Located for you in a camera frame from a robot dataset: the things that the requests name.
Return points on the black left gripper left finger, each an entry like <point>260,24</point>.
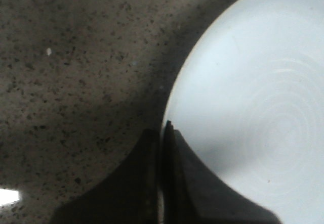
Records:
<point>127,195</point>

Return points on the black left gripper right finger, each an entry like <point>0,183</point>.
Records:
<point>193,194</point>

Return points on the light blue round plate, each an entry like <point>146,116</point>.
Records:
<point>249,102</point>

